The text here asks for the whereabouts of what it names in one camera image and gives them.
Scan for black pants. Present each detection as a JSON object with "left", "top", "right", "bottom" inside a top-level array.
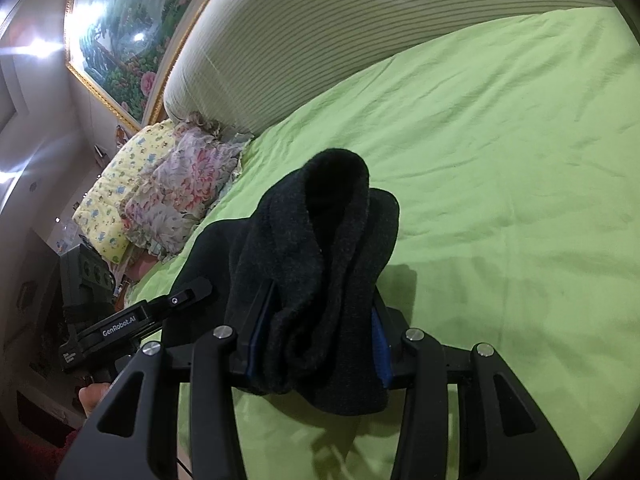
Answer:
[{"left": 186, "top": 147, "right": 402, "bottom": 417}]

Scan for pink floral pillow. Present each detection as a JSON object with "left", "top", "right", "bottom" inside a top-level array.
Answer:
[{"left": 121, "top": 114, "right": 253, "bottom": 262}]

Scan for striped padded headboard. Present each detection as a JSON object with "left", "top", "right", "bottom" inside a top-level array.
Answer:
[{"left": 163, "top": 0, "right": 622, "bottom": 137}]

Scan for gold framed landscape painting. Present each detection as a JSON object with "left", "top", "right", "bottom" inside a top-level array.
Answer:
[{"left": 63, "top": 0, "right": 247, "bottom": 129}]

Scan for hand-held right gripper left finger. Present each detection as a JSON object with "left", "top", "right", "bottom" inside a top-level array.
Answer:
[{"left": 55, "top": 279, "right": 277, "bottom": 480}]

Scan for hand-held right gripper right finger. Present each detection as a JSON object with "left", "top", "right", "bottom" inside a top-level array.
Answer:
[{"left": 371, "top": 294, "right": 581, "bottom": 480}]

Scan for person's left hand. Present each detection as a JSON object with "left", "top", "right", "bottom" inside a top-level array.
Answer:
[{"left": 78, "top": 382, "right": 113, "bottom": 419}]

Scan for green bed sheet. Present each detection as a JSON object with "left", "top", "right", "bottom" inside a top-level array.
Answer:
[{"left": 120, "top": 4, "right": 640, "bottom": 480}]

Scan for yellow printed pillow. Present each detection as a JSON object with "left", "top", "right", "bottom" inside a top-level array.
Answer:
[{"left": 72, "top": 120, "right": 177, "bottom": 264}]

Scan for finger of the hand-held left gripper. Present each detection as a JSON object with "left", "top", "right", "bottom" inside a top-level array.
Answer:
[{"left": 144, "top": 276, "right": 214, "bottom": 322}]

